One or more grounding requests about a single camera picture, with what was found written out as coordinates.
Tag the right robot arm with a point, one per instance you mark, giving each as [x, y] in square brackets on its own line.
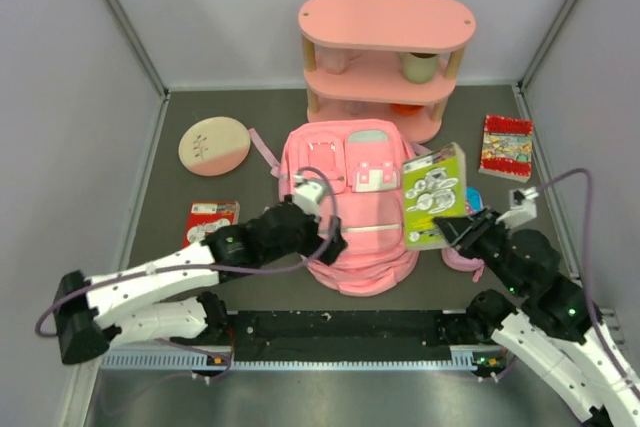
[556, 330]

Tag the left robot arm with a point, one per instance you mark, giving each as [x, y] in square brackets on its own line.
[171, 298]

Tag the green cup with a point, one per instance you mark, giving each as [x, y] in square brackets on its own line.
[418, 68]

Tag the orange bowl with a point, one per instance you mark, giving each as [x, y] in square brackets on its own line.
[406, 110]

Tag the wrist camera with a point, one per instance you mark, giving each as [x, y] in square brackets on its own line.
[309, 193]
[522, 207]

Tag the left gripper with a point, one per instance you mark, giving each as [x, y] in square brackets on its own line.
[336, 246]

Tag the red and white book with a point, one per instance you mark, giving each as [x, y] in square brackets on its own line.
[206, 217]

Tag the pink mug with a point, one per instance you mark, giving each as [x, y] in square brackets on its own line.
[337, 61]

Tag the red comic book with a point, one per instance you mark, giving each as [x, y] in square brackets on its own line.
[507, 148]

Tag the pink three-tier shelf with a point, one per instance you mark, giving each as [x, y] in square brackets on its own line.
[381, 29]

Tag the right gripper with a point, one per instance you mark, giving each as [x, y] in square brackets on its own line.
[453, 228]

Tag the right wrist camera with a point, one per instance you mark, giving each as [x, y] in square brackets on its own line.
[522, 207]

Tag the green book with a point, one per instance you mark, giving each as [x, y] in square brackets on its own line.
[433, 185]

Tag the purple pencil case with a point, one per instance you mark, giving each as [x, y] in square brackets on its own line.
[451, 257]

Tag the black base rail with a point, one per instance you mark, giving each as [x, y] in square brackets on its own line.
[341, 336]

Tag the pink and cream plate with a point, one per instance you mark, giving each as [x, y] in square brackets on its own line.
[214, 146]

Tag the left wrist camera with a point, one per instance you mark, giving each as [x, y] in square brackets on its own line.
[309, 193]

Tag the pink student backpack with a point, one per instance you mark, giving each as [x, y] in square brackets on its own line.
[363, 161]

